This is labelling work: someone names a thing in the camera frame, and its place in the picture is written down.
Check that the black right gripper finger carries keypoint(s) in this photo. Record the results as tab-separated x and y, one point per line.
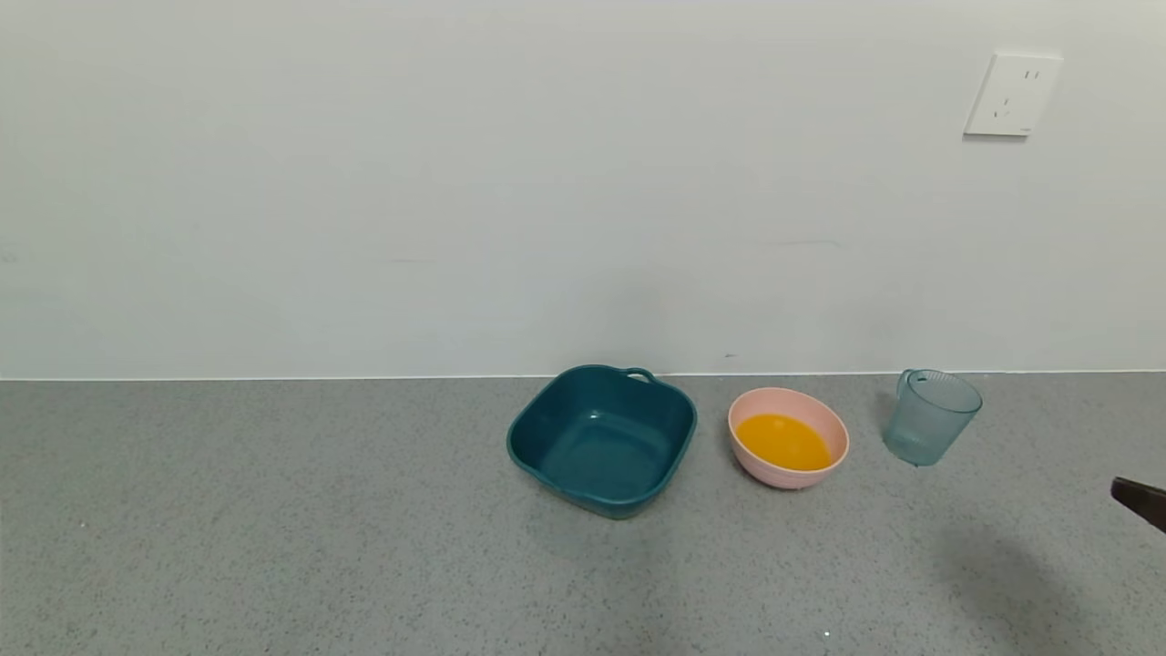
1144	501

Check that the clear blue ribbed cup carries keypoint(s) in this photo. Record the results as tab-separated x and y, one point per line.
929	419

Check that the orange juice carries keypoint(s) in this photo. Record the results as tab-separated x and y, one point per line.
783	442

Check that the pink round bowl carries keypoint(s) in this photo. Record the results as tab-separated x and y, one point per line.
802	478

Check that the teal square plastic basin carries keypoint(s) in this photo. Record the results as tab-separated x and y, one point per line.
601	456

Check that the white wall socket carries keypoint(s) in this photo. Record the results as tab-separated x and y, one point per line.
1011	95

